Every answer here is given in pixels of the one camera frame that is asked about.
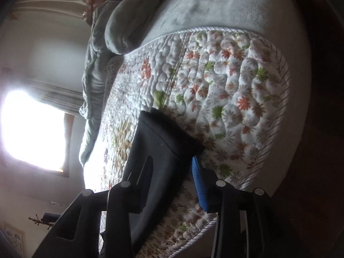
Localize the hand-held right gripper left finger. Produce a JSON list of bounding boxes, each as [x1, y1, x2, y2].
[[32, 154, 151, 258]]

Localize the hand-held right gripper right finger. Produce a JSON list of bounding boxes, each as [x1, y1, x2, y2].
[[191, 156, 304, 258]]

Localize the black pants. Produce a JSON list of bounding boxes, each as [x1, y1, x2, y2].
[[121, 109, 206, 256]]

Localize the floral quilted bedspread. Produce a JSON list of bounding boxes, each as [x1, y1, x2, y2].
[[83, 27, 291, 257]]

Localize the wooden coat rack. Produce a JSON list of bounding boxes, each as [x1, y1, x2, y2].
[[28, 212, 60, 231]]

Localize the bright window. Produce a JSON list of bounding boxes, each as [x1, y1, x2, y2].
[[0, 90, 69, 174]]

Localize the grey pillow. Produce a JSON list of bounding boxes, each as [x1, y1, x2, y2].
[[104, 0, 164, 55]]

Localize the grey fleece blanket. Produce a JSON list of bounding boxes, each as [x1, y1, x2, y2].
[[126, 0, 313, 194]]

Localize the framed wall picture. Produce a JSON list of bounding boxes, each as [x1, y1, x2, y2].
[[0, 220, 26, 251]]

